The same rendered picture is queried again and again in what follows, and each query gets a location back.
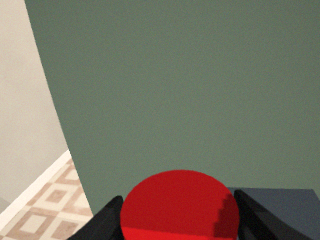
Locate dark grey wall shelves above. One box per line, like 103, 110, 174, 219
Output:
227, 187, 320, 240

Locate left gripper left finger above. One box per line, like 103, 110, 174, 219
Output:
66, 196, 124, 240

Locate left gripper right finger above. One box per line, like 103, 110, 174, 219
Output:
234, 190, 313, 240

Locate clear bottle with red cap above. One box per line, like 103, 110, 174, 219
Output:
120, 170, 240, 240

